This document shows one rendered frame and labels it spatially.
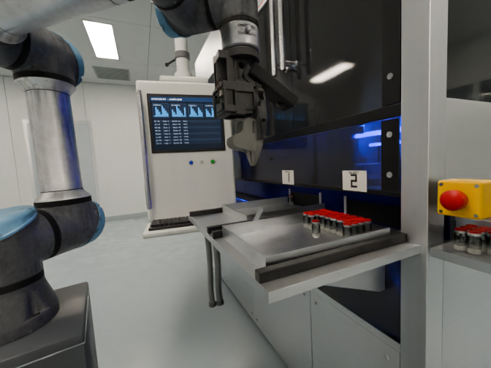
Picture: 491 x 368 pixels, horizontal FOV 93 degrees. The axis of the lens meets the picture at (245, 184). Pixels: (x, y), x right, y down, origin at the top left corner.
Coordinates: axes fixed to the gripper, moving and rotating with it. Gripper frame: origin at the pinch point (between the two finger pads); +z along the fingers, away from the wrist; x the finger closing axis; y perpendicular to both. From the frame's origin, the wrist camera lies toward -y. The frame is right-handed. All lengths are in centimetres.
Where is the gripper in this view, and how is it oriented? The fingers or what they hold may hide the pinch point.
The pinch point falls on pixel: (255, 159)
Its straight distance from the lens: 47.8
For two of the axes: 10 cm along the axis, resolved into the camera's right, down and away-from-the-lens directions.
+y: -9.1, 0.9, -4.0
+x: 4.1, 0.6, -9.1
